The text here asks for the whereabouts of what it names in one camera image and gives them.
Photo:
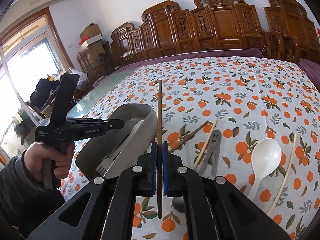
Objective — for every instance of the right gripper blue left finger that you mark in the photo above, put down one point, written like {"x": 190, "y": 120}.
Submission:
{"x": 152, "y": 167}

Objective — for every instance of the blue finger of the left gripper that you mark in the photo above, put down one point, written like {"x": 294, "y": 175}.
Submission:
{"x": 91, "y": 122}

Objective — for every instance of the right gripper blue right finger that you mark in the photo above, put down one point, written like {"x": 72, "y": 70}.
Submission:
{"x": 166, "y": 168}

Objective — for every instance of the dark wooden chopstick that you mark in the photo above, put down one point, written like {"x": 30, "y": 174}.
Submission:
{"x": 176, "y": 145}
{"x": 159, "y": 151}

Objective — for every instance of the rectangular metal tray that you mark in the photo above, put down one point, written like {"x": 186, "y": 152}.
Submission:
{"x": 97, "y": 148}

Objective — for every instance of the metal fork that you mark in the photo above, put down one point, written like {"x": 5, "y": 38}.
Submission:
{"x": 123, "y": 137}

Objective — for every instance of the large metal spoon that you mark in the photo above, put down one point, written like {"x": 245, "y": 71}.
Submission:
{"x": 178, "y": 204}

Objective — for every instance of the smiley face metal spoon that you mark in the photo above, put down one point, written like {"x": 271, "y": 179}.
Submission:
{"x": 211, "y": 156}

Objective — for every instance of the large white plastic ladle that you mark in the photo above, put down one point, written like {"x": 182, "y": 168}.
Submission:
{"x": 265, "y": 158}

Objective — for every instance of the person's left forearm sleeve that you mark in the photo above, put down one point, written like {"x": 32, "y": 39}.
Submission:
{"x": 25, "y": 204}

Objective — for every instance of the person's left hand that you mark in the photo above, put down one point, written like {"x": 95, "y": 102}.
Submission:
{"x": 38, "y": 152}

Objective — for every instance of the wooden chair with clothes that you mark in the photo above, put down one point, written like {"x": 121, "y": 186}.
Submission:
{"x": 43, "y": 95}

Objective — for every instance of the stacked cardboard boxes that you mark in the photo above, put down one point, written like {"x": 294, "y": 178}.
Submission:
{"x": 91, "y": 43}

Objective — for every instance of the orange patterned tablecloth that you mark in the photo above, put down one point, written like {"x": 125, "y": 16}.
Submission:
{"x": 251, "y": 99}

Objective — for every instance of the carved wooden sofa bench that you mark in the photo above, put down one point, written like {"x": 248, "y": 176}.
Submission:
{"x": 169, "y": 30}

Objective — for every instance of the purple armchair cushion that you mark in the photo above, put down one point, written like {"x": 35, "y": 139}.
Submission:
{"x": 312, "y": 70}

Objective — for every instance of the carved wooden armchair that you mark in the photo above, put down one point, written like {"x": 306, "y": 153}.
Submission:
{"x": 289, "y": 18}

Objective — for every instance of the window with wooden frame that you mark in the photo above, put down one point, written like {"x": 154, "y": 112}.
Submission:
{"x": 32, "y": 50}

